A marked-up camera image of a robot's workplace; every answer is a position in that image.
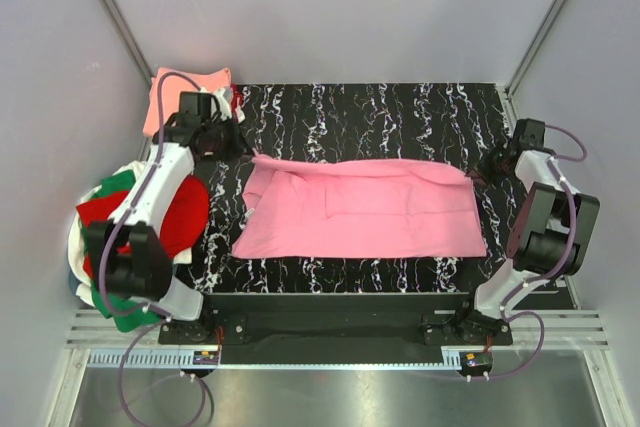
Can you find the folded magenta t shirt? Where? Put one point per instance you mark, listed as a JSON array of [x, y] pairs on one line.
[[236, 103]]

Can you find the slotted cable duct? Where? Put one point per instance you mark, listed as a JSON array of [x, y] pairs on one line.
[[239, 359]]

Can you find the green t shirt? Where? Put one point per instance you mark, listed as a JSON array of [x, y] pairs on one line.
[[110, 194]]

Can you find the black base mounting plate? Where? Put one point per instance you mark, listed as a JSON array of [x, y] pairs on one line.
[[439, 319]]

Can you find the right aluminium frame post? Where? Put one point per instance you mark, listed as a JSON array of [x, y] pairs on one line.
[[548, 22]]

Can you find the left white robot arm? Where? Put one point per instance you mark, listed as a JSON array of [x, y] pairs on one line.
[[131, 267]]

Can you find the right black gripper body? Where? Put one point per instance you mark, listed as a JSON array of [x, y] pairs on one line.
[[493, 170]]

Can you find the pink t shirt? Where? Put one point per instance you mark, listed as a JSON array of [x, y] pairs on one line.
[[366, 209]]

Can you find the red t shirt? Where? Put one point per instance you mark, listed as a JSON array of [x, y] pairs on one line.
[[185, 218]]

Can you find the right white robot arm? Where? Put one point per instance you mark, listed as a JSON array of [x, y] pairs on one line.
[[552, 230]]

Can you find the folded peach t shirt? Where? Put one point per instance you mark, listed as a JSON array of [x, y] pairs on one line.
[[167, 86]]

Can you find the aluminium rail profile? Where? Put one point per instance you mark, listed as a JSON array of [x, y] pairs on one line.
[[560, 329]]

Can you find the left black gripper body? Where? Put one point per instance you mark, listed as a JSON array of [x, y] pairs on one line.
[[224, 141]]

